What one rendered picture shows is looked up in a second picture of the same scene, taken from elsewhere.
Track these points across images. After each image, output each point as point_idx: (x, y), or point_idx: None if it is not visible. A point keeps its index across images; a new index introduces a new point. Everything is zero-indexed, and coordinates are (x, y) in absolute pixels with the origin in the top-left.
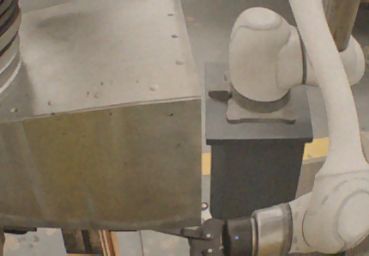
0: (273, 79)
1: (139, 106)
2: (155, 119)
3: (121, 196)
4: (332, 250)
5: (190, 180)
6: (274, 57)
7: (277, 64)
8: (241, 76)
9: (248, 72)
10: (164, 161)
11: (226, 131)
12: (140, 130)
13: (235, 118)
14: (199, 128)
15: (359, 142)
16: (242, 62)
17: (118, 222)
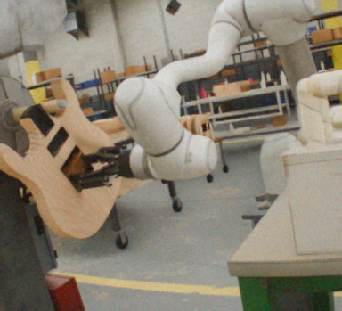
0: (279, 176)
1: None
2: (7, 2)
3: (4, 36)
4: (122, 121)
5: (17, 25)
6: (277, 159)
7: (280, 164)
8: (264, 178)
9: (264, 174)
10: (11, 18)
11: (254, 212)
12: (4, 6)
13: (261, 206)
14: (15, 3)
15: (169, 77)
16: (262, 167)
17: (4, 52)
